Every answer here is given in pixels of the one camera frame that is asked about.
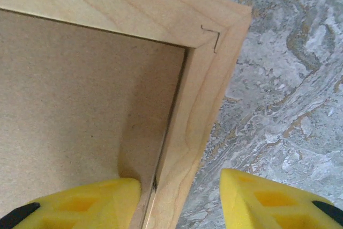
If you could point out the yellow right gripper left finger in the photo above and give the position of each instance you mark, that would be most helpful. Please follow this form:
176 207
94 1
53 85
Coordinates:
80 207

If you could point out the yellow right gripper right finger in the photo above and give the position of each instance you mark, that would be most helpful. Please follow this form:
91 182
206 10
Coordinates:
268 205

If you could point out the light wooden picture frame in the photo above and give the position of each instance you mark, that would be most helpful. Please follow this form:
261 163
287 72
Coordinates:
139 6

